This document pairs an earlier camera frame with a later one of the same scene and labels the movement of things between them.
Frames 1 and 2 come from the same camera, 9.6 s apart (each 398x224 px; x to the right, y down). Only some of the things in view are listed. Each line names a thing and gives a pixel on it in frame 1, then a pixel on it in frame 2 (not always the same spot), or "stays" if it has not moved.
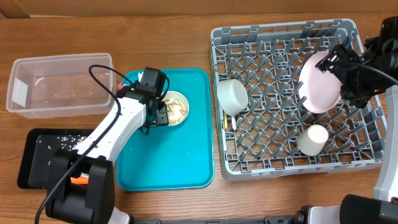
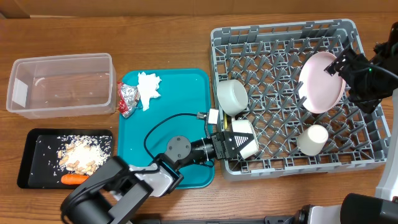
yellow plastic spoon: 225,121 stays
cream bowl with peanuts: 176,107 → 245,126
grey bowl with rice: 232,96 stays
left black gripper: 163,117 → 224,144
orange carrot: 81,180 stays
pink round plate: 319,91 stays
